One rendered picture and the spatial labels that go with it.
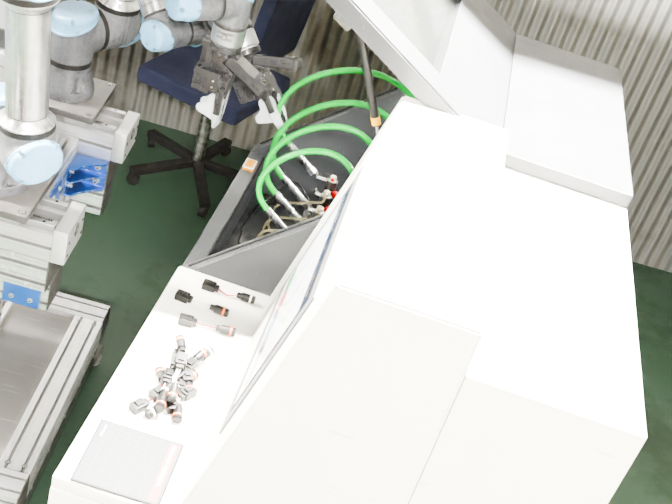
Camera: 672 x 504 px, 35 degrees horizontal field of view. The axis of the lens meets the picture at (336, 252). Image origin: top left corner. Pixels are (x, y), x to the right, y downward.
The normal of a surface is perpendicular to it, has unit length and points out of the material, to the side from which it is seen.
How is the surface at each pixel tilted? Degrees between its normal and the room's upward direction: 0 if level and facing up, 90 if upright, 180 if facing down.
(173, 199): 0
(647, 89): 90
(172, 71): 0
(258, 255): 90
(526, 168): 90
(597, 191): 90
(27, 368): 0
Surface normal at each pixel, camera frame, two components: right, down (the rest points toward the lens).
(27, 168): 0.53, 0.68
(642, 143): -0.10, 0.54
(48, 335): 0.26, -0.80
